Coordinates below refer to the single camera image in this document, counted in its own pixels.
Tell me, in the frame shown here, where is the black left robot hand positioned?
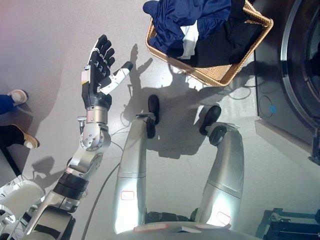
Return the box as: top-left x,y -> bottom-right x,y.
81,34 -> 134,111

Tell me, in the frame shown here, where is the white rounded shoulder cover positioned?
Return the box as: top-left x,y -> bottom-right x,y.
0,180 -> 46,219

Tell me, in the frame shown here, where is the woven wicker laundry basket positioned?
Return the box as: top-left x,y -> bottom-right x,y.
144,0 -> 275,88

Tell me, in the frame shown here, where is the dark grey washing machine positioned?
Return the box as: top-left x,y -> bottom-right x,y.
253,0 -> 320,149

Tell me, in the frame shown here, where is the black left robot foot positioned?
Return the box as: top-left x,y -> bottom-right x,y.
146,94 -> 161,140

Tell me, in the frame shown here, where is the black robot foot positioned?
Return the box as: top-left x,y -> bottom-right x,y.
146,94 -> 161,140
198,105 -> 228,147

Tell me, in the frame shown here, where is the beige shoe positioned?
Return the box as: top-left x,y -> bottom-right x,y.
6,89 -> 29,107
11,124 -> 41,150

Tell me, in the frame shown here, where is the blue trouser leg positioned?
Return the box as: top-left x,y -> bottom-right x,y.
0,94 -> 15,116

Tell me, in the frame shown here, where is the navy blue garment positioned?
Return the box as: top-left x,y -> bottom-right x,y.
142,0 -> 232,55

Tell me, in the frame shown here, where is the silver left robot leg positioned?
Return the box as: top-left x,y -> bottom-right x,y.
112,112 -> 157,235

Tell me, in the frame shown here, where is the silver robot leg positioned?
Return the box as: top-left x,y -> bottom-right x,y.
112,112 -> 157,235
194,123 -> 245,229

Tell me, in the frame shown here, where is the black trouser leg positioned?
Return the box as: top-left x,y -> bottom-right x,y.
0,124 -> 26,149

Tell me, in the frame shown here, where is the white garment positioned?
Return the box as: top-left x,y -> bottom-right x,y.
178,22 -> 200,60

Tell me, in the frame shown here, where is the black right robot foot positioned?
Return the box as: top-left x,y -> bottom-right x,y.
198,105 -> 228,147

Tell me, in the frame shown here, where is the dark grey box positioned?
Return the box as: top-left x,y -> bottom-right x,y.
0,144 -> 23,187

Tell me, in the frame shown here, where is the black garment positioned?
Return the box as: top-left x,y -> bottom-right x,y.
167,0 -> 263,68

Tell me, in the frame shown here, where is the silver right robot leg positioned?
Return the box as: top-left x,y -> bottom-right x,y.
194,123 -> 245,229

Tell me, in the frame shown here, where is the silver robot torso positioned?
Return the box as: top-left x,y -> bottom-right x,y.
109,211 -> 261,240

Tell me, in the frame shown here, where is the white washer plinth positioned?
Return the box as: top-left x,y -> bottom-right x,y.
254,119 -> 320,166

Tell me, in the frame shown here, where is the grey floor cable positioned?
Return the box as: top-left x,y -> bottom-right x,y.
81,159 -> 124,240

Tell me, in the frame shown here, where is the black metal frame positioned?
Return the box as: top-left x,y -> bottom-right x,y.
254,207 -> 320,240

